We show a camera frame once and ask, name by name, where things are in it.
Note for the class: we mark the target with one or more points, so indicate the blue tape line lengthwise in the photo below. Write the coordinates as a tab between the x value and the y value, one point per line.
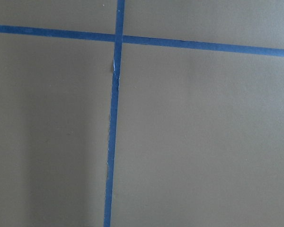
114	111

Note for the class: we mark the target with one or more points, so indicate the blue tape line crosswise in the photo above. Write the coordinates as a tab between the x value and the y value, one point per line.
128	39

